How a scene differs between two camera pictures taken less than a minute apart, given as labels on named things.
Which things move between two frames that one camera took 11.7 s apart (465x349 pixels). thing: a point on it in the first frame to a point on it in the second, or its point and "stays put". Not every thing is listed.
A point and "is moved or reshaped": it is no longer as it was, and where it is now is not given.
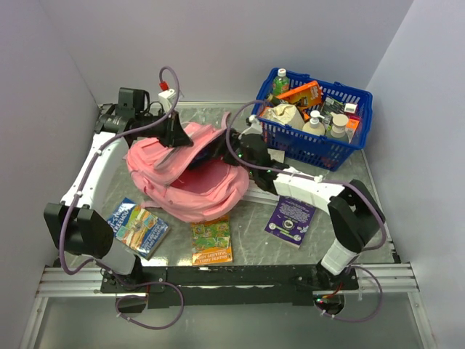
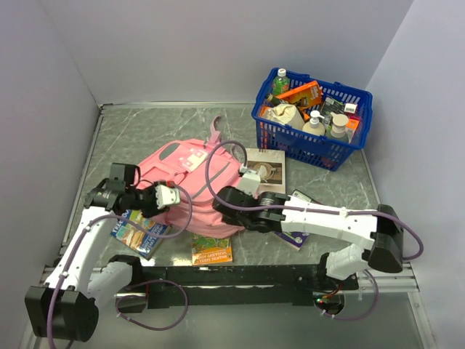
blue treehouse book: (137, 229) stays put
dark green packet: (332, 105) stays put
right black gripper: (235, 139) to (232, 220)
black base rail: (228, 287) stays put
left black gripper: (175, 136) to (152, 210)
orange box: (304, 95) stays put
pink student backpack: (169, 184) is moved or reshaped
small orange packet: (352, 123) stays put
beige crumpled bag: (285, 113) stays put
